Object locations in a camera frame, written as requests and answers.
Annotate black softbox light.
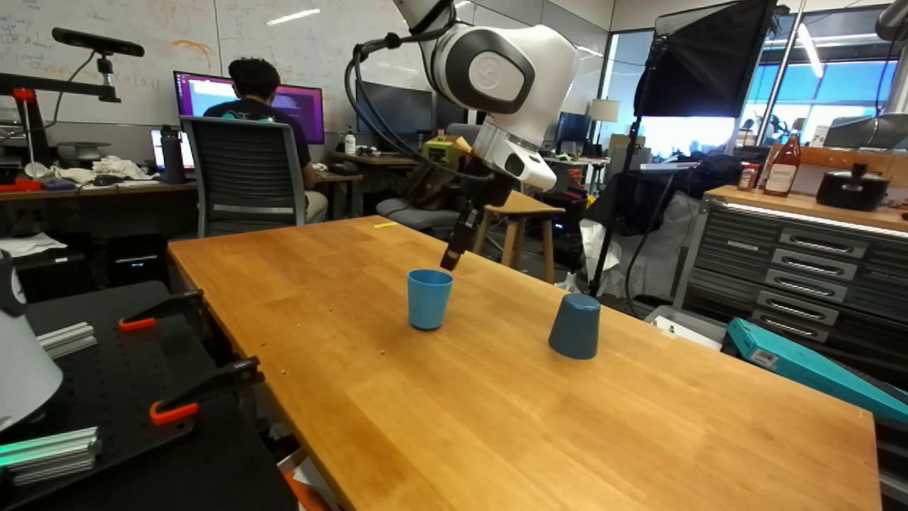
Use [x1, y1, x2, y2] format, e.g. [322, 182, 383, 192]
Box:
[634, 0, 780, 121]

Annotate yellow object behind arm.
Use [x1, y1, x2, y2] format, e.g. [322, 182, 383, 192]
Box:
[421, 133, 475, 174]

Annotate red white bottle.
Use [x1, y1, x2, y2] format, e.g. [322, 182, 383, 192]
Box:
[760, 140, 803, 199]

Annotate dark office desk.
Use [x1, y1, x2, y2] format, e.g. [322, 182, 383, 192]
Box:
[0, 178, 205, 287]

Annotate black side table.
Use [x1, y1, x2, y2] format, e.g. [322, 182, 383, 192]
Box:
[0, 277, 299, 511]

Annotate black clamp with orange handle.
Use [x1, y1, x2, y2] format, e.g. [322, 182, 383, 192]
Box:
[116, 287, 207, 336]
[147, 355, 264, 428]

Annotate teal plastic case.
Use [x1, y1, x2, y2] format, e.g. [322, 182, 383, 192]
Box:
[723, 316, 908, 431]

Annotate light blue plastic cup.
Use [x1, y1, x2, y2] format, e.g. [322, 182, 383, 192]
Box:
[405, 266, 458, 336]

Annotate aluminium extrusion bars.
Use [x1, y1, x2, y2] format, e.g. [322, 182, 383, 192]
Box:
[0, 424, 103, 487]
[34, 317, 99, 363]

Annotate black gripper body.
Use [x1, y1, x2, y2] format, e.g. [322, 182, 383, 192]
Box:
[458, 167, 519, 238]

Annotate seated person with dark hair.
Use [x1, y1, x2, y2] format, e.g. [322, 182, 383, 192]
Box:
[203, 53, 332, 225]

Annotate grey drawer tool cabinet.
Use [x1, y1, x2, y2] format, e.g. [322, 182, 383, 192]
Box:
[672, 182, 908, 380]

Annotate wooden stool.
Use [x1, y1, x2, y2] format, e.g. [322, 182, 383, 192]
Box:
[469, 191, 567, 284]

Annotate dark blue plastic cup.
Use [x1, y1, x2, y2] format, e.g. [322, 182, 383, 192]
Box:
[544, 289, 604, 363]

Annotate white lampshade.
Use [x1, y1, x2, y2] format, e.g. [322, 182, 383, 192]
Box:
[0, 309, 66, 433]

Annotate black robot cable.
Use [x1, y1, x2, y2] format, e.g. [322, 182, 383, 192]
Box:
[342, 28, 476, 184]

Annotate black bar camera on stand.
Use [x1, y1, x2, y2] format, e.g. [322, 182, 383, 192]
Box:
[49, 26, 147, 104]

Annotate small bright monitor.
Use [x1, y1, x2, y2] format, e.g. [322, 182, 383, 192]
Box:
[147, 125, 200, 177]

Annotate black box on cabinet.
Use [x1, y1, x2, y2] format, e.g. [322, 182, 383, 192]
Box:
[815, 162, 893, 212]

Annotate grey mesh office chair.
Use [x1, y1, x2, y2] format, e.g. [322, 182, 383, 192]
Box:
[178, 114, 312, 238]

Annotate monitor with purple screen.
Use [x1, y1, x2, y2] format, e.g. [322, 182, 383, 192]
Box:
[171, 69, 330, 148]

